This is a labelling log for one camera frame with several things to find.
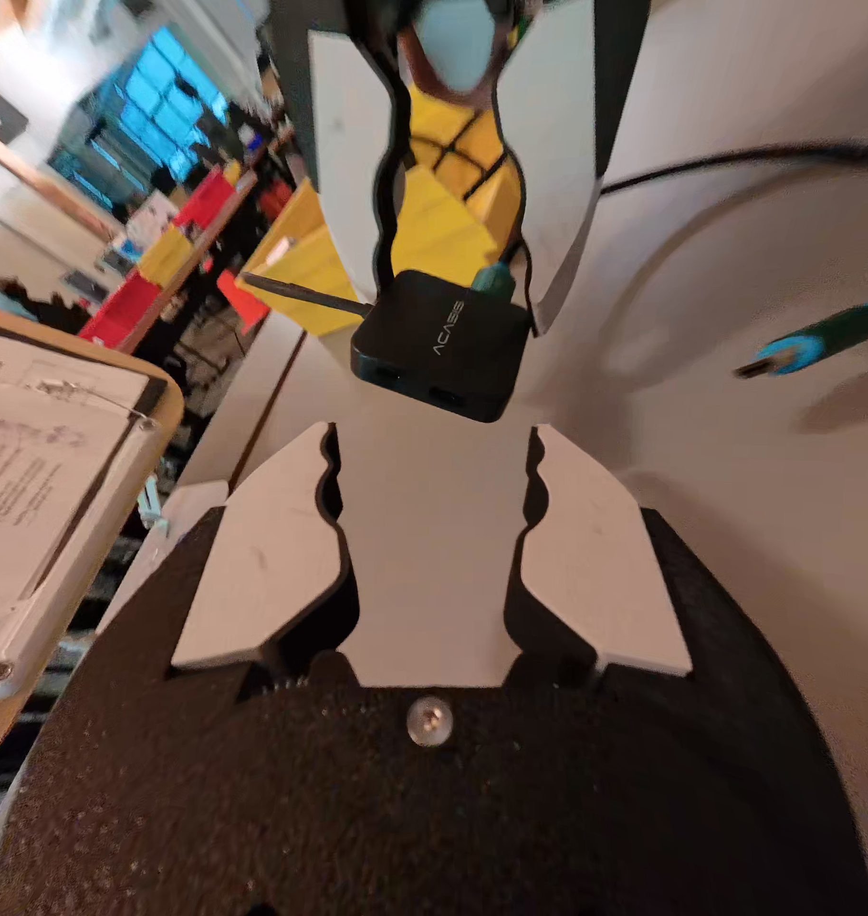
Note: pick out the white packet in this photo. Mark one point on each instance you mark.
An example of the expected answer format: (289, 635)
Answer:
(278, 249)

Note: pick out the white and blue box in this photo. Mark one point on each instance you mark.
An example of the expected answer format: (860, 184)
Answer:
(151, 218)

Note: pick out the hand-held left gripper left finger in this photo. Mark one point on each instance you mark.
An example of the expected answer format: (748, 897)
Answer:
(262, 558)

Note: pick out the orange-red plastic part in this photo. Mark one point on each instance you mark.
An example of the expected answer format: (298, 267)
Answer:
(244, 300)

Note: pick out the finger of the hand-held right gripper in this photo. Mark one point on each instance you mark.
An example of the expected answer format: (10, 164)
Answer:
(351, 157)
(559, 157)

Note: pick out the person's right hand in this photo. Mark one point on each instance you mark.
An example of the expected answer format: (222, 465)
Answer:
(455, 50)

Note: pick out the yellow plastic bin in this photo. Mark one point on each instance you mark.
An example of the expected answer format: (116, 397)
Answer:
(434, 215)
(312, 250)

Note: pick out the black usb hub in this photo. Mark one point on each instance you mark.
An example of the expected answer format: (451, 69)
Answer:
(441, 343)

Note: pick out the wooden shelf board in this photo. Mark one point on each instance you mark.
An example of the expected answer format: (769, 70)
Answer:
(210, 236)

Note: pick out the red storage bin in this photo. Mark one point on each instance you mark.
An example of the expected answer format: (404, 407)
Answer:
(205, 200)
(119, 308)

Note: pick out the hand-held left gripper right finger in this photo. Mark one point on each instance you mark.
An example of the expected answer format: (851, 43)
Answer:
(598, 565)

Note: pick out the metal clip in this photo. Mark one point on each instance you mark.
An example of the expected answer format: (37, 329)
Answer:
(151, 508)

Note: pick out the round wooden table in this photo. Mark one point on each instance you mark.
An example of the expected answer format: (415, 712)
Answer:
(170, 411)

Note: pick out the small yellow storage bin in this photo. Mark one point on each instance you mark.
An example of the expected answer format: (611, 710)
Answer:
(165, 257)

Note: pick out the large window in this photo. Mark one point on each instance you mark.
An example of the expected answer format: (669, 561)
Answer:
(147, 93)

